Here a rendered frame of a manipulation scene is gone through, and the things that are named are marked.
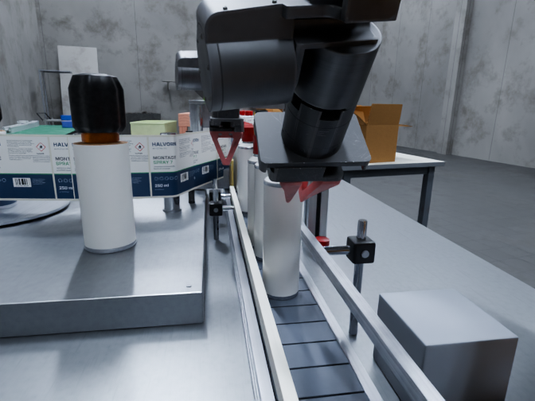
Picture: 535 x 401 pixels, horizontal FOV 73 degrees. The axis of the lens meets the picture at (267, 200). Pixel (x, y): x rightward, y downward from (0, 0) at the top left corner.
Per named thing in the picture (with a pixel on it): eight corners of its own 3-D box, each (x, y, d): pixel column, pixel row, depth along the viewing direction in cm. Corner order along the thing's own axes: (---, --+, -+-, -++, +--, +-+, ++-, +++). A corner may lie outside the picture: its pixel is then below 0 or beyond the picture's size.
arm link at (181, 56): (245, 39, 65) (235, 24, 71) (180, 33, 61) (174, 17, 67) (237, 100, 73) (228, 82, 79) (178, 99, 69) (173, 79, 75)
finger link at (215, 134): (210, 166, 76) (209, 120, 73) (209, 161, 82) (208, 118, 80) (243, 166, 77) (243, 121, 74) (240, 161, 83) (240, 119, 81)
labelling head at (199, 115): (192, 180, 124) (189, 102, 117) (230, 179, 126) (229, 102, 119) (189, 189, 110) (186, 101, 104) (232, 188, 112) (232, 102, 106)
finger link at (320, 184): (255, 175, 43) (263, 115, 36) (314, 173, 44) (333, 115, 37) (261, 223, 39) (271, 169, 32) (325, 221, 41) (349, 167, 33)
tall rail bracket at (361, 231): (309, 329, 51) (315, 217, 47) (358, 325, 52) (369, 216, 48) (315, 344, 48) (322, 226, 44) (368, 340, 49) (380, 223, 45)
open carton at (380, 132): (316, 156, 264) (319, 103, 255) (371, 153, 285) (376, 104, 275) (352, 165, 227) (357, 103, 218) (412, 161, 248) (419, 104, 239)
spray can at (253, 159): (246, 240, 70) (246, 133, 65) (272, 239, 71) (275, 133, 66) (248, 251, 65) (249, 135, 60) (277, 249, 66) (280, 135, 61)
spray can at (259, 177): (251, 251, 65) (252, 135, 60) (280, 249, 66) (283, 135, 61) (255, 262, 60) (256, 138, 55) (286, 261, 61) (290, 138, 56)
